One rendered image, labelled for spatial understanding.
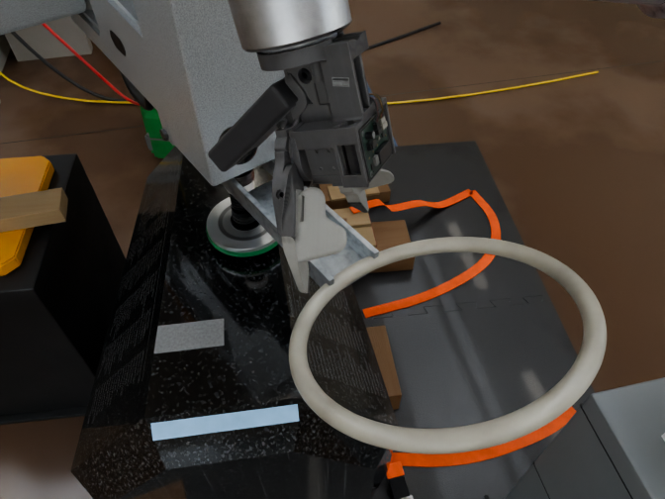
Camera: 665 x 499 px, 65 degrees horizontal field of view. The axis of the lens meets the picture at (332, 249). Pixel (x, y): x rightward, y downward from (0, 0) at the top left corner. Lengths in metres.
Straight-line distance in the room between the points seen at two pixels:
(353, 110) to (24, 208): 1.43
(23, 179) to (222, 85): 1.05
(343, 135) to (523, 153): 2.84
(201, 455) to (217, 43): 0.84
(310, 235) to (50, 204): 1.36
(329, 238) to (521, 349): 1.92
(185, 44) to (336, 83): 0.59
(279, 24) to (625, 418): 1.09
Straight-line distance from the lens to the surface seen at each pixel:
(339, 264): 1.05
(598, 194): 3.12
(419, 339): 2.24
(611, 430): 1.27
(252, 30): 0.42
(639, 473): 1.26
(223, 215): 1.46
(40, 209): 1.74
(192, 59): 1.01
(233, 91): 1.08
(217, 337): 1.29
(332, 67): 0.42
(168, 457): 1.26
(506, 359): 2.27
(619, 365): 2.45
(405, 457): 2.01
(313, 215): 0.45
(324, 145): 0.43
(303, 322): 0.91
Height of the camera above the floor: 1.90
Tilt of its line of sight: 49 degrees down
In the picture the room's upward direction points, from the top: straight up
